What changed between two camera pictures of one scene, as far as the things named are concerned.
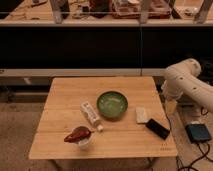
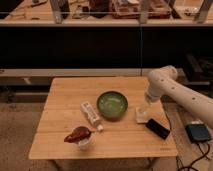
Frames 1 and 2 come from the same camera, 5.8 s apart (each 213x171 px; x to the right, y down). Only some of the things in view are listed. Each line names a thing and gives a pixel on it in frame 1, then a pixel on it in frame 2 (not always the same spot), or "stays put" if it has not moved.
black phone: [157, 128] stays put
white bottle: [92, 116] stays put
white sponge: [141, 115] stays put
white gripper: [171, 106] → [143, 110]
